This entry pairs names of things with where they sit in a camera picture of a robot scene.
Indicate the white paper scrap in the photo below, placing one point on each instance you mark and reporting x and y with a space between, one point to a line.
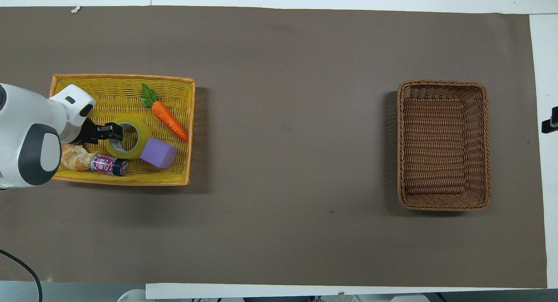
76 8

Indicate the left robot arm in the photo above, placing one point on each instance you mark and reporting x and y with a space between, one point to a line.
26 119

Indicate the yellow-green tape roll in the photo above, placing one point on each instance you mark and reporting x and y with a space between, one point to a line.
141 141

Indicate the orange toy carrot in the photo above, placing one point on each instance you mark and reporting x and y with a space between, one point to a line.
168 119

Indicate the toy croissant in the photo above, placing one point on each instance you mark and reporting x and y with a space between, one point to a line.
76 158

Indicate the small pink bottle black cap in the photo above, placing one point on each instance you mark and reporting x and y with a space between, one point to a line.
107 165

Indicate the black stand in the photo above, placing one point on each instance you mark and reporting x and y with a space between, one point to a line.
550 124

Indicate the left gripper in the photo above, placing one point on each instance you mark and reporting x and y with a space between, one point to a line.
89 134

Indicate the yellow wicker basket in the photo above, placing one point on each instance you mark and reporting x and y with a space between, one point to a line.
117 93

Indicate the purple foam block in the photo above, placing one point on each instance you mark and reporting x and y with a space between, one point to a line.
158 153

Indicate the brown wicker basket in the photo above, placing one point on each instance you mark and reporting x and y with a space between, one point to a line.
436 145

